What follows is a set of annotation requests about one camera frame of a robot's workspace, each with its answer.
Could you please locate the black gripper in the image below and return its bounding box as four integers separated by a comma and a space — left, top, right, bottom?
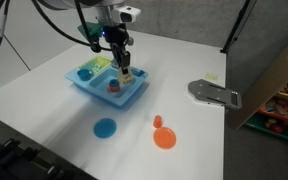
101, 23, 134, 77

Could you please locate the small cream toy bottle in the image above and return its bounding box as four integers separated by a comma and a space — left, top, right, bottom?
117, 65, 135, 85

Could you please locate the small blue toy cup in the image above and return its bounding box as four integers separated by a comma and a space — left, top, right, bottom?
108, 78, 121, 88

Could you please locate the yellow-green toy plate rack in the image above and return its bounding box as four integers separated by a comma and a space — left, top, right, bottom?
76, 55, 114, 76

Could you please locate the orange toy mug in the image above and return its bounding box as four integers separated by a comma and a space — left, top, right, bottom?
106, 83, 122, 94

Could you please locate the blue toy sink basin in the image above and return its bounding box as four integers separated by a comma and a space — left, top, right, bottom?
64, 54, 150, 111

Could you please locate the blue toy mug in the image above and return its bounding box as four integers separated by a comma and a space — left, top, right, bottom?
76, 68, 94, 82

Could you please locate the blue toy plate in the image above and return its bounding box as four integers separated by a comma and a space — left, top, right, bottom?
93, 117, 118, 140

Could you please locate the small orange toy cup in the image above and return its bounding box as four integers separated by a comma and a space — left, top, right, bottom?
152, 115, 163, 130

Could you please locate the orange toy plate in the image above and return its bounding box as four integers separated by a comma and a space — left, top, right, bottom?
153, 126, 178, 150

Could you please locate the grey metal mounting plate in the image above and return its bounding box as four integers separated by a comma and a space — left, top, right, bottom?
187, 78, 243, 111

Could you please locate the toy storage shelf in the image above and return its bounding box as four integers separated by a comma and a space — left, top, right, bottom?
230, 43, 288, 146

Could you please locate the yellow sticky note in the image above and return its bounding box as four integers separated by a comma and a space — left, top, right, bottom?
205, 72, 219, 82

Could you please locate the black vertical pole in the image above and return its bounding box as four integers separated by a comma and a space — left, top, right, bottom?
220, 0, 252, 54

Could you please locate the black stand equipment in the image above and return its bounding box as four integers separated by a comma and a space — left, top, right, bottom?
0, 111, 95, 180

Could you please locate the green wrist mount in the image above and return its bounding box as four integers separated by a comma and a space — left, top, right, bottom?
77, 21, 103, 43

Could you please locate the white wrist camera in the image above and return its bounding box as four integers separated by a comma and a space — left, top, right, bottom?
112, 5, 142, 24

